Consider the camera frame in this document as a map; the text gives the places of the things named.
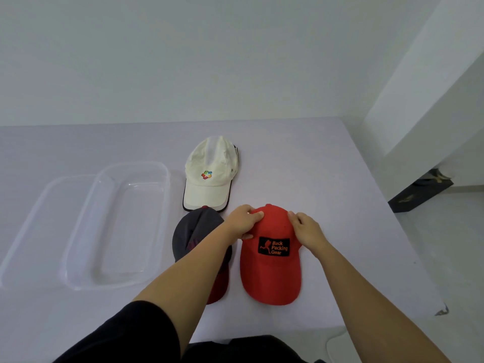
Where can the person's black trousers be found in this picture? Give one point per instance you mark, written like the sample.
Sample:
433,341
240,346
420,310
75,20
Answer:
242,351

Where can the person's right hand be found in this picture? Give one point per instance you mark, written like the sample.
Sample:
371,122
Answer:
310,232

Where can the person's right forearm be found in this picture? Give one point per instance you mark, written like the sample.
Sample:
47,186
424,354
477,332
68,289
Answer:
370,306

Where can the person's black left sleeve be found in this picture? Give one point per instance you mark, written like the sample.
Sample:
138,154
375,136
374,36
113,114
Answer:
124,336

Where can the dark grey and maroon cap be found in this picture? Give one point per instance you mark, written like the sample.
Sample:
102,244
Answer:
185,230

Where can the person's left hand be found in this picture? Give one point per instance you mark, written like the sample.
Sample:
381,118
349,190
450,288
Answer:
240,223

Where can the red cap with black patch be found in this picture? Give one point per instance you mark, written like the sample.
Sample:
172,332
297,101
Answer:
270,279

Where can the person's left forearm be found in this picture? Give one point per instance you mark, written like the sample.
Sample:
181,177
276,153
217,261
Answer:
189,283

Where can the clear plastic lid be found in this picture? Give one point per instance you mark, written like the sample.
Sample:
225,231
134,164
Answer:
41,230

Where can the clear plastic container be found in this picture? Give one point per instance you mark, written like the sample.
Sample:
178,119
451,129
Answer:
128,223

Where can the white cap with colourful logo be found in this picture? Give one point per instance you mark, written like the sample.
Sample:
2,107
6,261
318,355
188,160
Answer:
208,192

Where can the dark object on floor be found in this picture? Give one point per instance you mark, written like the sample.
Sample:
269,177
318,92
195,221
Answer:
419,192

